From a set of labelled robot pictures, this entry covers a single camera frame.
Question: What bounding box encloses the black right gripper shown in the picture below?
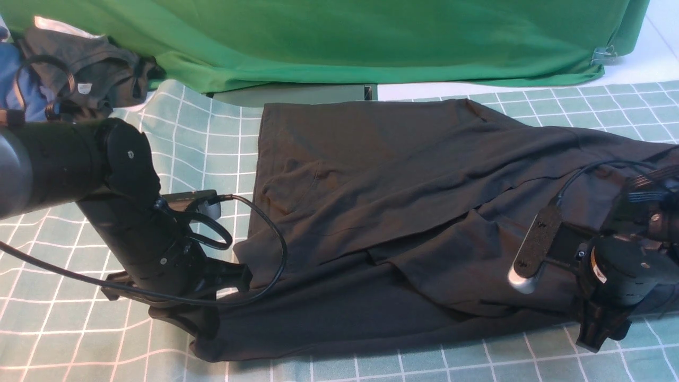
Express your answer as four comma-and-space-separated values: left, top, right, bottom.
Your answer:
576, 236, 672, 352

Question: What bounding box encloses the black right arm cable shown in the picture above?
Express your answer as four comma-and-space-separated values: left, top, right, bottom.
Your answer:
554, 159, 679, 207

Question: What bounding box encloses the dark gray crumpled shirt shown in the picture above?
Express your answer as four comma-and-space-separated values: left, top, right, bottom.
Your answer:
19, 27, 165, 119

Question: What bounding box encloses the gray long-sleeve shirt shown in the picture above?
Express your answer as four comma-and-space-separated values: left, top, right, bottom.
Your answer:
190, 99, 677, 362

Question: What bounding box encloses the blue crumpled shirt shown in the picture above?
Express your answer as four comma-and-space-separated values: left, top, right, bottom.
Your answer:
1, 42, 60, 126

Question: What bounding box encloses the metal binder clip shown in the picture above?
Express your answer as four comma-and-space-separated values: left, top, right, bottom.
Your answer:
590, 45, 619, 67

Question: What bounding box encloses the white crumpled garment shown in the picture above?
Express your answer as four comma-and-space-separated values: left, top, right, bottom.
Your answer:
33, 15, 105, 39

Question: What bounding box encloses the green backdrop cloth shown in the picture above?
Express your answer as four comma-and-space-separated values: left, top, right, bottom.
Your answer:
2, 1, 648, 93

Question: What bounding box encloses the green checkered tablecloth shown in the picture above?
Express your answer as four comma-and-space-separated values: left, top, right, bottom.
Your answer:
1, 80, 678, 381

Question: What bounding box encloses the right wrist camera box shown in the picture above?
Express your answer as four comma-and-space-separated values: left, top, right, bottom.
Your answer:
507, 205, 562, 294

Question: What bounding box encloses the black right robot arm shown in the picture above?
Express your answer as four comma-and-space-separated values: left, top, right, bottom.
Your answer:
574, 166, 677, 353

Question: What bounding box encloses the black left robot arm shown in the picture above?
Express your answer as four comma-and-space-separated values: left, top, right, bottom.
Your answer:
1, 118, 252, 307

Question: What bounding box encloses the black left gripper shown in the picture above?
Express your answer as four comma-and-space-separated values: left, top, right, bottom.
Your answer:
77, 188, 253, 308

